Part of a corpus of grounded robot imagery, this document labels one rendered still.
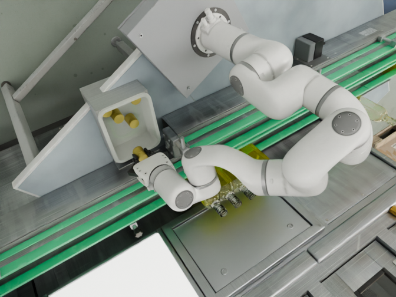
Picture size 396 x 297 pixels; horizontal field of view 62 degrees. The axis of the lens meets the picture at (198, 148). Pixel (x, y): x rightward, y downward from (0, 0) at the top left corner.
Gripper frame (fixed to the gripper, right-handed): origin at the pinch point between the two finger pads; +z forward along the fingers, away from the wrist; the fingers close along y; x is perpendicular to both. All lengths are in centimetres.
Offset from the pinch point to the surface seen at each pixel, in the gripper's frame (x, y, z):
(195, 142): -4.7, 19.0, 0.7
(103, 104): 18.0, -3.5, 7.0
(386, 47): -6, 116, -1
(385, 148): -230, 329, 135
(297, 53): 2, 80, 14
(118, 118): 11.4, -0.7, 8.4
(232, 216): -34.3, 20.7, -8.6
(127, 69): 23.7, 8.4, 11.9
